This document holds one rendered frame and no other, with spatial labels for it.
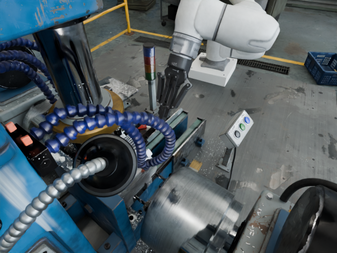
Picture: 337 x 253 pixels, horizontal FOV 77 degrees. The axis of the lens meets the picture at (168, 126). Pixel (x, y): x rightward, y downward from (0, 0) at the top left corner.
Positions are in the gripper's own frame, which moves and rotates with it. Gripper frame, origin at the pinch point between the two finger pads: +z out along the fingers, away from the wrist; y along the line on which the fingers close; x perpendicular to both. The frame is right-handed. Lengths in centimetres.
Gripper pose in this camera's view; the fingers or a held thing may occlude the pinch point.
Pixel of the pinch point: (163, 116)
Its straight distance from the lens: 72.9
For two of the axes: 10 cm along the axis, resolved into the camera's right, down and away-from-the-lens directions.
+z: -2.9, 9.0, 3.1
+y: 8.1, 4.1, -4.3
